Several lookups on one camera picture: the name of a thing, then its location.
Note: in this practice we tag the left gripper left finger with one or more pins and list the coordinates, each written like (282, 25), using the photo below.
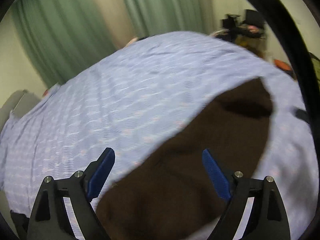
(49, 218)

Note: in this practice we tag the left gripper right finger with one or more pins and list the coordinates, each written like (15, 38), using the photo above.
(267, 219)

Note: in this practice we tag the dark brown fleece pants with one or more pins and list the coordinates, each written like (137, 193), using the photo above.
(170, 195)

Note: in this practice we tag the grey padded headboard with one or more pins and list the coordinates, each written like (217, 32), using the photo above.
(19, 103)

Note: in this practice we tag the blue floral bed sheet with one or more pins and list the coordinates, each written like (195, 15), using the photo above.
(136, 98)

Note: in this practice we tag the orange metal stool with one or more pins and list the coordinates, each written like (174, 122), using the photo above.
(282, 65)

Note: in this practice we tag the pile of green white clothes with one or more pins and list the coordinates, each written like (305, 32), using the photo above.
(316, 65)

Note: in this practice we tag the pink plush toy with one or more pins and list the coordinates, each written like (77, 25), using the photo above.
(252, 28)

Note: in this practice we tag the black bag on chair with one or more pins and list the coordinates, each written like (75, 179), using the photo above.
(230, 23)

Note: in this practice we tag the black folding chair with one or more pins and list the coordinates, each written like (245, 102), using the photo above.
(253, 17)

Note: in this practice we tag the green curtain left panel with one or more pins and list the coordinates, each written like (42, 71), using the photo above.
(61, 37)

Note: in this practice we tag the green curtain panel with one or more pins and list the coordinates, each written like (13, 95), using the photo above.
(61, 37)
(153, 17)

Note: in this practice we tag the beige sheer curtain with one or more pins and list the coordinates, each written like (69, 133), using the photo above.
(117, 20)

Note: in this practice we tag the green curtain right panel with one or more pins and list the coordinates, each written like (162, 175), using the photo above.
(153, 17)

